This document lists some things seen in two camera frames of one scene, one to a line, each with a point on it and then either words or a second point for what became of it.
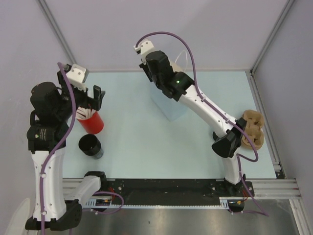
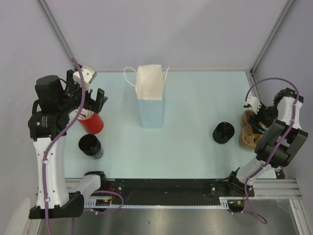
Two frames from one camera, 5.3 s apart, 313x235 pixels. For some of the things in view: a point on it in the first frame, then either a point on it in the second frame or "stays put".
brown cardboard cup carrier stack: [255, 123] stays put
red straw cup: [94, 124] stays put
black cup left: [90, 145] stays put
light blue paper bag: [170, 109] to [149, 89]
